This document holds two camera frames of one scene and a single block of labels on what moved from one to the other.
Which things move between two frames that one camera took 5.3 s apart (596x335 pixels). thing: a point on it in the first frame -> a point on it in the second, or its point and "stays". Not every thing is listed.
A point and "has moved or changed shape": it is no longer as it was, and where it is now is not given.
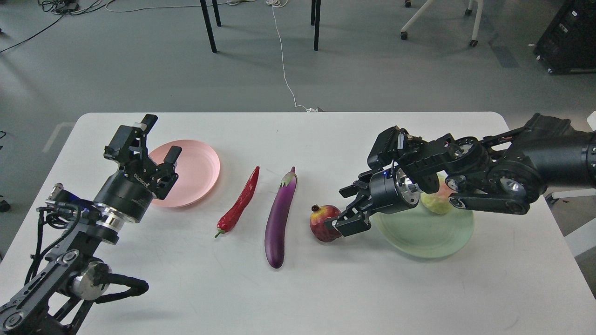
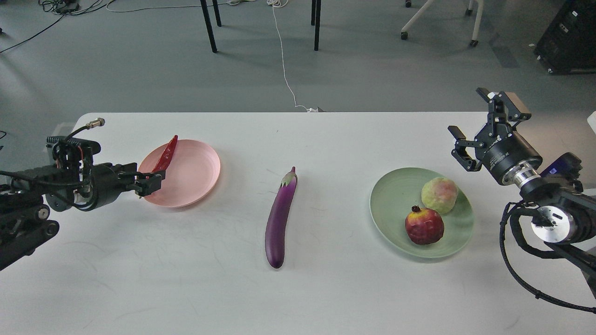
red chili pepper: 227,221 has moved or changed shape
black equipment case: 567,44 stays
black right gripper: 390,190 -> 499,150
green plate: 418,232 stays
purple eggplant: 274,239 stays
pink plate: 198,167 stays
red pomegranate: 321,232 -> 424,226
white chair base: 474,42 stays
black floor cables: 62,8 stays
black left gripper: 129,191 -> 110,180
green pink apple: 439,202 stays
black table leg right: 317,25 stays
